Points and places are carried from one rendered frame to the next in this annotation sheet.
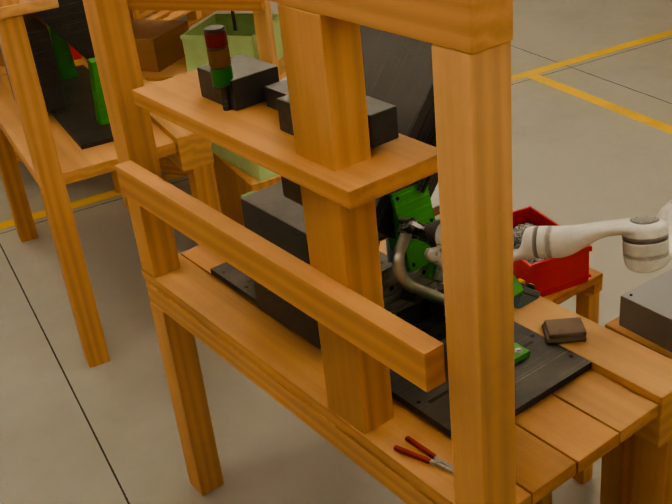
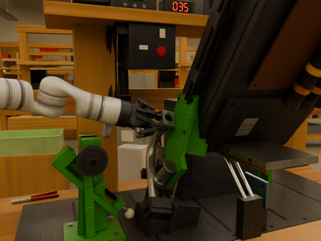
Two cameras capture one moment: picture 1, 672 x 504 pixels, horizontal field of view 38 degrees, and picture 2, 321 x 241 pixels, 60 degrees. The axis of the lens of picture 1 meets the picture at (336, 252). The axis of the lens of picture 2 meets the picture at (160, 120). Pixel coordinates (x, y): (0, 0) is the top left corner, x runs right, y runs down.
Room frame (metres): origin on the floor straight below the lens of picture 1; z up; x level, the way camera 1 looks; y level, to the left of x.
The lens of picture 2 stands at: (2.32, -0.98, 1.31)
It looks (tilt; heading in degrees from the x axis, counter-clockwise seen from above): 8 degrees down; 104
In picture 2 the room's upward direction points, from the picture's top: straight up
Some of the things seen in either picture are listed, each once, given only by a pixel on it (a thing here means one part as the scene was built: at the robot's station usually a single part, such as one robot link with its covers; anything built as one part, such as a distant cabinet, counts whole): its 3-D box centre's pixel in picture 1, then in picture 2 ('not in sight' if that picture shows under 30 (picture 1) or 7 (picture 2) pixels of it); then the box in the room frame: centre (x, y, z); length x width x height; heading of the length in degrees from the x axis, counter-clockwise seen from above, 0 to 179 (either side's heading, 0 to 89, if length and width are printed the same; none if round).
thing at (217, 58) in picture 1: (218, 56); not in sight; (2.17, 0.21, 1.67); 0.05 x 0.05 x 0.05
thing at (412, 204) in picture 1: (409, 222); (189, 129); (2.21, -0.19, 1.17); 0.13 x 0.12 x 0.20; 34
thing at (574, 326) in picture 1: (564, 329); not in sight; (2.03, -0.55, 0.91); 0.10 x 0.08 x 0.03; 85
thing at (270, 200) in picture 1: (308, 260); (208, 143); (2.25, 0.07, 1.07); 0.30 x 0.18 x 0.34; 34
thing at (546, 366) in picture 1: (380, 312); (199, 207); (2.24, -0.10, 0.89); 1.10 x 0.42 x 0.02; 34
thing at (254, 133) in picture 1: (271, 124); (170, 25); (2.09, 0.11, 1.52); 0.90 x 0.25 x 0.04; 34
